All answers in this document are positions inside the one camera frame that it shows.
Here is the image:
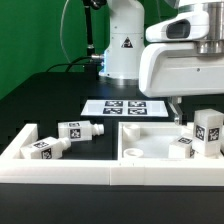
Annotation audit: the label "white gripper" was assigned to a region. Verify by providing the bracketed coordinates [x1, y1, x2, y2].
[139, 13, 224, 125]

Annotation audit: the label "white square tabletop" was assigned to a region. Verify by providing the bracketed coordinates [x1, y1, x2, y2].
[118, 122, 224, 160]

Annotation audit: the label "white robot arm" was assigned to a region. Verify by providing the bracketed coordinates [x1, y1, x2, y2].
[99, 0, 224, 124]

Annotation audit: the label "white U-shaped fence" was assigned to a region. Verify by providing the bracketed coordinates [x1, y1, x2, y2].
[0, 124, 224, 186]

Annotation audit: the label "white sheet with tags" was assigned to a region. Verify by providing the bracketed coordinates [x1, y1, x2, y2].
[81, 100, 168, 117]

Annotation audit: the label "black cables on table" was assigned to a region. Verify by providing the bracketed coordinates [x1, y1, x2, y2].
[45, 55, 105, 74]

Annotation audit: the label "black camera pole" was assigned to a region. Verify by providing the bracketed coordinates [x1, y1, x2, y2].
[82, 0, 107, 56]

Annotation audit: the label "grey hanging cable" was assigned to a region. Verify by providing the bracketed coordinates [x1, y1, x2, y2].
[59, 0, 73, 65]

